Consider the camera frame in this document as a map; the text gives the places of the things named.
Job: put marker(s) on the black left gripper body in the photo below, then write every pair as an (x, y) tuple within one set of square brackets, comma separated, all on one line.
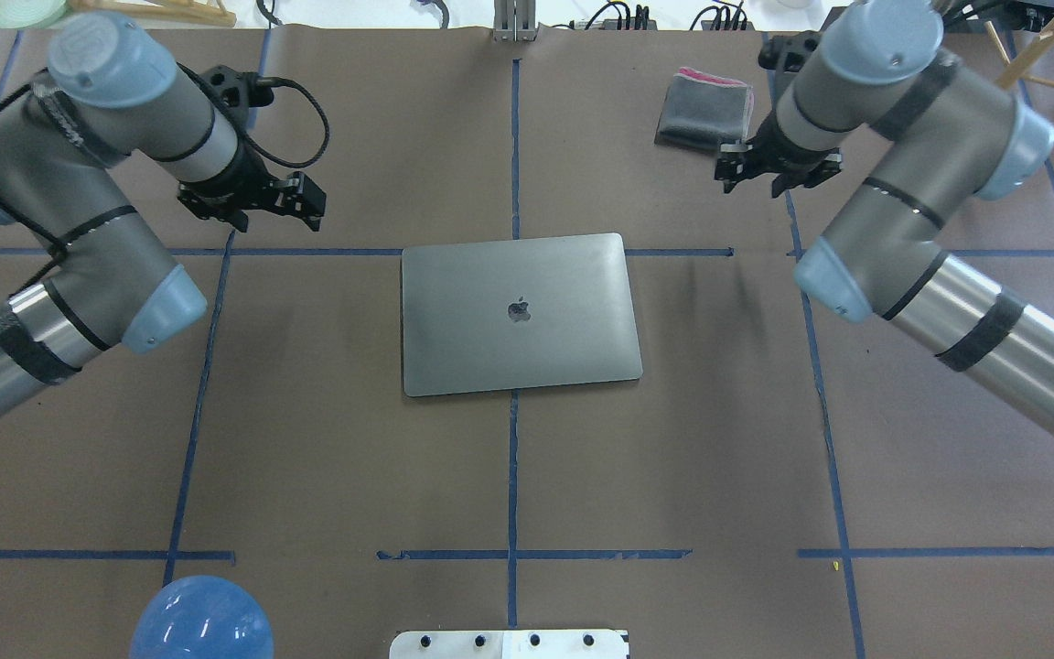
[(241, 174)]

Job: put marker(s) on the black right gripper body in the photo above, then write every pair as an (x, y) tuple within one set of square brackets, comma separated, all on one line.
[(781, 144)]

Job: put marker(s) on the grey apple laptop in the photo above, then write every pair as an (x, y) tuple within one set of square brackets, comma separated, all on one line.
[(502, 315)]

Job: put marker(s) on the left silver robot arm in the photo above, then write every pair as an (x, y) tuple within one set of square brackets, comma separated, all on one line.
[(110, 90)]

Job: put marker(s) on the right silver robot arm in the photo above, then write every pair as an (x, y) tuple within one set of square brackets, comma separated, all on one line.
[(954, 135)]

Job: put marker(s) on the folded grey pink cloth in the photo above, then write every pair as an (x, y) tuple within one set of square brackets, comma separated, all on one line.
[(703, 111)]

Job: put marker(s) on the wooden dish rack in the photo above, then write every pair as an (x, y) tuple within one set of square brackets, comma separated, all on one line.
[(205, 13)]

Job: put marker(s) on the green plate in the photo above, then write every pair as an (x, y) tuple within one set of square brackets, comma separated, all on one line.
[(28, 14)]

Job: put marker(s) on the aluminium frame post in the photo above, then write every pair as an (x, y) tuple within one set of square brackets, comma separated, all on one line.
[(515, 21)]

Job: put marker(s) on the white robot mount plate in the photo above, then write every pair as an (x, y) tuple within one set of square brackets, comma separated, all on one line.
[(545, 643)]

